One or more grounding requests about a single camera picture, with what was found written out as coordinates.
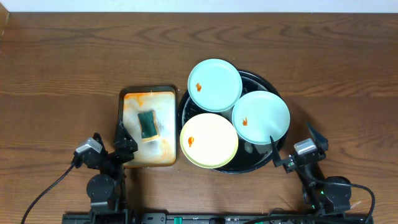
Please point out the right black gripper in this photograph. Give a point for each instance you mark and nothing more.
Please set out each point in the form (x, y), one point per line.
(302, 160)

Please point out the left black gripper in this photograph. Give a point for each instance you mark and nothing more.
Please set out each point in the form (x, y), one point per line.
(113, 154)

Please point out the green yellow sponge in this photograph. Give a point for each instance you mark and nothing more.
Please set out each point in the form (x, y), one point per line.
(148, 125)

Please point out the black rectangular soapy tray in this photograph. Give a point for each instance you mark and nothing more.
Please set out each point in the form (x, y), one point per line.
(162, 99)

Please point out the mint plate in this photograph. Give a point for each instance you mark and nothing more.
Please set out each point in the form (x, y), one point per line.
(215, 85)
(260, 117)

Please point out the yellow plate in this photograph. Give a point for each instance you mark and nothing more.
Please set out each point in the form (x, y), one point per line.
(209, 140)

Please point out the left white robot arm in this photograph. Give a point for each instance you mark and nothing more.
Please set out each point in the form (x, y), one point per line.
(107, 190)

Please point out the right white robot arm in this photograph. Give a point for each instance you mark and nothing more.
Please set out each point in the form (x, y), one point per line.
(327, 195)

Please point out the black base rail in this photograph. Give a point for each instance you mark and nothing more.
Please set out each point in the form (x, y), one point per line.
(161, 218)

